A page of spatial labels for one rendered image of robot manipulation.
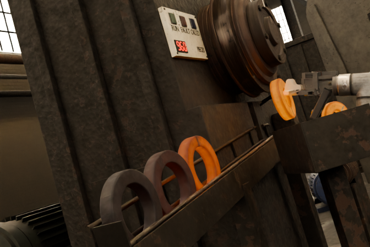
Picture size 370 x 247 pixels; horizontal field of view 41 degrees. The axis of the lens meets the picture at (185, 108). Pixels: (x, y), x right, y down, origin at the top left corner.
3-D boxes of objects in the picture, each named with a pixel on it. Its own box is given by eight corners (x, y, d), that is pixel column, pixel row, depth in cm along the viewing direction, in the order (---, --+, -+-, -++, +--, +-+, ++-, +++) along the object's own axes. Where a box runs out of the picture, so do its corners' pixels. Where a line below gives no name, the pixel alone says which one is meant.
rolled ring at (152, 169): (180, 140, 129) (170, 143, 131) (143, 162, 113) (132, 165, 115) (205, 206, 130) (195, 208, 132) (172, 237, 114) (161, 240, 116)
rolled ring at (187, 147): (181, 171, 127) (170, 174, 128) (217, 213, 136) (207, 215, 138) (193, 121, 140) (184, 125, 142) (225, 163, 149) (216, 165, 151)
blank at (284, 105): (265, 83, 174) (273, 80, 173) (276, 78, 188) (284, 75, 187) (281, 124, 174) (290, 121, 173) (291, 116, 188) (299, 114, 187)
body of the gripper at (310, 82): (304, 73, 180) (338, 70, 175) (305, 97, 181) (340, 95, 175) (299, 72, 173) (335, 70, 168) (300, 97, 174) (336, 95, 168)
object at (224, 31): (235, 98, 185) (199, -19, 190) (272, 95, 227) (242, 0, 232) (250, 93, 183) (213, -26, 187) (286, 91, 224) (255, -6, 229)
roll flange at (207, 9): (211, 106, 190) (177, -9, 195) (252, 102, 232) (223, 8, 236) (235, 98, 185) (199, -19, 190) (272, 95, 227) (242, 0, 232)
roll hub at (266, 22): (260, 65, 190) (239, -3, 193) (281, 68, 215) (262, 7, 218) (274, 60, 188) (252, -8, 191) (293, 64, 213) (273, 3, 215)
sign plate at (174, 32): (172, 57, 170) (157, 8, 172) (203, 60, 193) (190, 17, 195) (177, 55, 169) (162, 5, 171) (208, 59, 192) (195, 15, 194)
